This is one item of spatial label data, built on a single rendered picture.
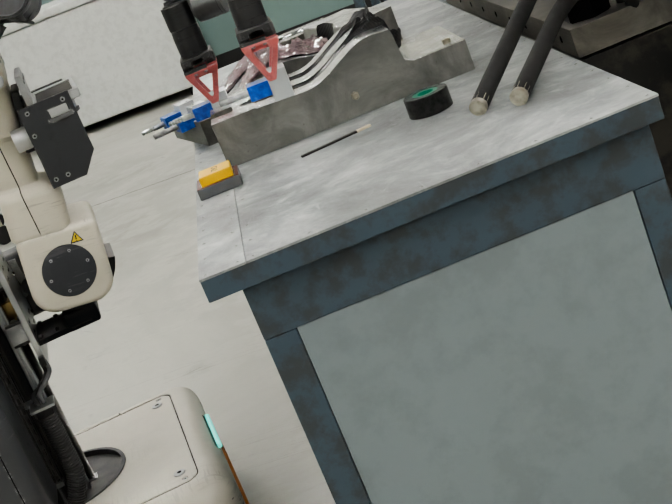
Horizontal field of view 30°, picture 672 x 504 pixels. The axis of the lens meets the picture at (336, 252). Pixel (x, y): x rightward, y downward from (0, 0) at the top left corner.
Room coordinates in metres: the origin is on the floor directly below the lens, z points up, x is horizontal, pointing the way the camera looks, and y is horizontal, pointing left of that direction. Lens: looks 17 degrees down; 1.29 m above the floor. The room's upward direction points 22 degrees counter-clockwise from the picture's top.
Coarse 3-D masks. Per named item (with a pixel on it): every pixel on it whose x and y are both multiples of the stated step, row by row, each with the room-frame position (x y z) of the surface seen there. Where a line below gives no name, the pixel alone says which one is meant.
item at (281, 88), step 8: (280, 64) 2.23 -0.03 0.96; (280, 72) 2.20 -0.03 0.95; (256, 80) 2.24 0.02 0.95; (264, 80) 2.21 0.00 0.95; (280, 80) 2.20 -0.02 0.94; (288, 80) 2.20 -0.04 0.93; (248, 88) 2.20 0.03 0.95; (256, 88) 2.20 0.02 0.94; (264, 88) 2.20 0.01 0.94; (272, 88) 2.20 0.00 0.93; (280, 88) 2.20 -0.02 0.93; (288, 88) 2.20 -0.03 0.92; (232, 96) 2.22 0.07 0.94; (240, 96) 2.22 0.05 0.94; (248, 96) 2.22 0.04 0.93; (256, 96) 2.20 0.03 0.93; (264, 96) 2.20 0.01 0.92; (280, 96) 2.20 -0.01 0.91; (288, 96) 2.20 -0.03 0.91; (224, 104) 2.22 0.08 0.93
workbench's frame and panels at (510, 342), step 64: (640, 128) 1.72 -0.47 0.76; (448, 192) 1.70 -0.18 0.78; (512, 192) 1.72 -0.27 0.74; (576, 192) 1.72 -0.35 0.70; (640, 192) 1.72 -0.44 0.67; (320, 256) 1.70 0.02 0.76; (384, 256) 1.72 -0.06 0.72; (448, 256) 1.72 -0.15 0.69; (512, 256) 1.72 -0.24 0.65; (576, 256) 1.72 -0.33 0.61; (640, 256) 1.72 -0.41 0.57; (256, 320) 1.72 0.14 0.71; (320, 320) 1.72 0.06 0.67; (384, 320) 1.72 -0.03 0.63; (448, 320) 1.72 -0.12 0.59; (512, 320) 1.72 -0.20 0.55; (576, 320) 1.72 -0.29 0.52; (640, 320) 1.72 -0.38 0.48; (320, 384) 1.72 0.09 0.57; (384, 384) 1.72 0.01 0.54; (448, 384) 1.72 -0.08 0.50; (512, 384) 1.72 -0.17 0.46; (576, 384) 1.72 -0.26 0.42; (640, 384) 1.72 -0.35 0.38; (320, 448) 1.72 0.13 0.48; (384, 448) 1.72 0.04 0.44; (448, 448) 1.72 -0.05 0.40; (512, 448) 1.72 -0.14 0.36; (576, 448) 1.72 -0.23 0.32; (640, 448) 1.72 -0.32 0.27
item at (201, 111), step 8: (224, 88) 2.51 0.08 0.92; (224, 96) 2.49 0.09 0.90; (200, 104) 2.51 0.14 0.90; (208, 104) 2.49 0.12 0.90; (216, 104) 2.49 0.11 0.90; (192, 112) 2.51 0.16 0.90; (200, 112) 2.49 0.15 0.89; (208, 112) 2.49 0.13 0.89; (176, 120) 2.51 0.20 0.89; (184, 120) 2.51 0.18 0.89; (200, 120) 2.49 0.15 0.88
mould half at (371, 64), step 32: (384, 32) 2.32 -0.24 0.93; (448, 32) 2.46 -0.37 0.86; (320, 64) 2.46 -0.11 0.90; (352, 64) 2.32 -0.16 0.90; (384, 64) 2.32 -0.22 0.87; (416, 64) 2.32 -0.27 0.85; (448, 64) 2.32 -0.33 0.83; (320, 96) 2.32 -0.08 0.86; (384, 96) 2.32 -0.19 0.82; (224, 128) 2.32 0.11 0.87; (256, 128) 2.32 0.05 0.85; (288, 128) 2.32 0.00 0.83; (320, 128) 2.32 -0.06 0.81
